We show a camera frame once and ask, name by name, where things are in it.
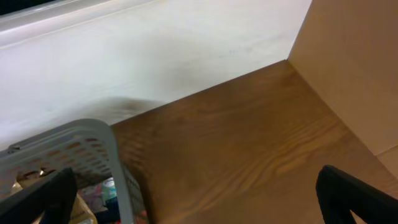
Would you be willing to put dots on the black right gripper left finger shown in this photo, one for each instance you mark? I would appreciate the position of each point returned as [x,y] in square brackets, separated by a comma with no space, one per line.
[51,199]

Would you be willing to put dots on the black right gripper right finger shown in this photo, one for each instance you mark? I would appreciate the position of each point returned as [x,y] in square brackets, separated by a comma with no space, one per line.
[341,195]

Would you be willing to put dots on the gold Nescafe coffee bag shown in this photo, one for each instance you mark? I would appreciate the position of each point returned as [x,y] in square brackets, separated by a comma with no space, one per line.
[81,213]

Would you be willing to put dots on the Kleenex tissue multipack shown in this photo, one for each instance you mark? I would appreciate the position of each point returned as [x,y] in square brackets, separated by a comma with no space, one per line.
[102,200]

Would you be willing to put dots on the grey plastic basket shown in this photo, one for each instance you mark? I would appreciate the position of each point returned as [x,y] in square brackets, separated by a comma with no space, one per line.
[90,149]

